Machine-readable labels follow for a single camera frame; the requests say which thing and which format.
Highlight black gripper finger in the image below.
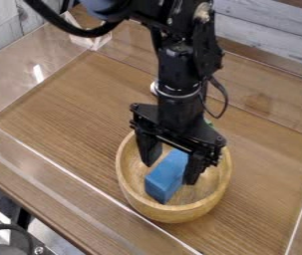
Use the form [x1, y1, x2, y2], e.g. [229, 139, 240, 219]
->
[184, 151, 212, 185]
[137, 131, 162, 167]

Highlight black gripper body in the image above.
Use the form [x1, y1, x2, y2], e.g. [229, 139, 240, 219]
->
[132, 81, 226, 165]

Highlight blue rectangular block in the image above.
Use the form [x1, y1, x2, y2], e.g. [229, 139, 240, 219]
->
[145, 149, 188, 204]

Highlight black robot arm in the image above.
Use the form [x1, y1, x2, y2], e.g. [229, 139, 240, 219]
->
[23, 0, 226, 185]

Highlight brown wooden bowl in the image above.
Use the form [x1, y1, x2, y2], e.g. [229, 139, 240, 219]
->
[117, 131, 232, 223]

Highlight green white marker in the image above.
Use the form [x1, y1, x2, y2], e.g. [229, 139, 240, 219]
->
[150, 82, 213, 127]

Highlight clear acrylic tray wall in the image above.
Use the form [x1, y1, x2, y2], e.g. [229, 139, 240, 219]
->
[0, 129, 201, 255]

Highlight metal table bracket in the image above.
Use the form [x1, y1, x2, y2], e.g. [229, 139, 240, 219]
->
[25, 233, 57, 255]

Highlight black cable bottom left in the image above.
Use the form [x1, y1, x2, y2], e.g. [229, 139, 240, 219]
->
[0, 223, 29, 255]

